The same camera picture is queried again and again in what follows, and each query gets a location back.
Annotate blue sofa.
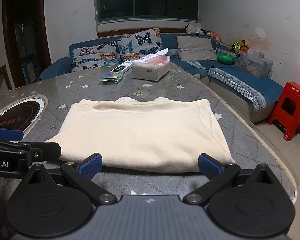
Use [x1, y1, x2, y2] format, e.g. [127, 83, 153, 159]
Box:
[39, 32, 284, 123]

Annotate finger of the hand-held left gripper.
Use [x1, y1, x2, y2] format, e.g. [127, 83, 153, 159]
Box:
[0, 127, 24, 142]
[0, 140, 62, 162]

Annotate clear plastic storage box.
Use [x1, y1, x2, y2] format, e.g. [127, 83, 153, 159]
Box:
[239, 49, 273, 78]

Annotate wooden side table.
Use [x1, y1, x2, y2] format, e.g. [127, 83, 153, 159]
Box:
[0, 64, 12, 98]

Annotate round black induction cooktop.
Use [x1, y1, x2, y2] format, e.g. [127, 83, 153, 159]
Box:
[0, 94, 49, 134]

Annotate pile of colourful plush toys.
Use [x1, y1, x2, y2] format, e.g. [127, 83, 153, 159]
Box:
[205, 30, 222, 45]

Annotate plain grey pillow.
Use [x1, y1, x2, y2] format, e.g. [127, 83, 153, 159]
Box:
[176, 35, 217, 62]

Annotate green bowl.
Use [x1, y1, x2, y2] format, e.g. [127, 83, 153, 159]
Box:
[216, 53, 236, 64]

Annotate clear box of coloured pieces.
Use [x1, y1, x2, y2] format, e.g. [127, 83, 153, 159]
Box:
[99, 70, 124, 85]

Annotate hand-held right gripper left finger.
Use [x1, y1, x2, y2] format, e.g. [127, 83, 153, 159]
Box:
[22, 152, 118, 206]

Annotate tissue box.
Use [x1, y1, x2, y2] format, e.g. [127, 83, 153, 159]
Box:
[132, 47, 171, 81]

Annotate red box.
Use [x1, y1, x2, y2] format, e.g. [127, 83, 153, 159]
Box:
[267, 81, 300, 141]

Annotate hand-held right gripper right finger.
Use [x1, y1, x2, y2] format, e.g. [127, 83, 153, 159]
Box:
[184, 153, 278, 206]

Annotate butterfly print pillow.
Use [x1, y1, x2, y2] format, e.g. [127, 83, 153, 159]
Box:
[71, 41, 120, 72]
[116, 27, 164, 62]

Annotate dark wooden door frame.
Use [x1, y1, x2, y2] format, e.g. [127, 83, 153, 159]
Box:
[2, 0, 52, 88]

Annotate dark window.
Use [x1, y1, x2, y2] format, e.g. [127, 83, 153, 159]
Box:
[94, 0, 199, 24]

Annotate small toy figures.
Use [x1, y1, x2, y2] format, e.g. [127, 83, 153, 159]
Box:
[227, 39, 249, 53]

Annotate cream sweater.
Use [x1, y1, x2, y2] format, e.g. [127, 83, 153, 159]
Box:
[44, 96, 236, 173]

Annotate white remote control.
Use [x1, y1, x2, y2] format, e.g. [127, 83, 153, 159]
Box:
[111, 60, 137, 73]

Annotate black and white plush toy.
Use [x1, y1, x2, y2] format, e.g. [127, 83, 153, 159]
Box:
[185, 23, 205, 35]

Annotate blue cabinet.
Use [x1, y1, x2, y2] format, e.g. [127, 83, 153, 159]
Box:
[20, 53, 36, 84]

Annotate patterned sofa cover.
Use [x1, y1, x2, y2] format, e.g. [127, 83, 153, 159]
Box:
[207, 69, 268, 112]

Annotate grey star-patterned tablecloth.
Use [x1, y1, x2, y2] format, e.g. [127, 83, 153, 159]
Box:
[0, 61, 298, 205]

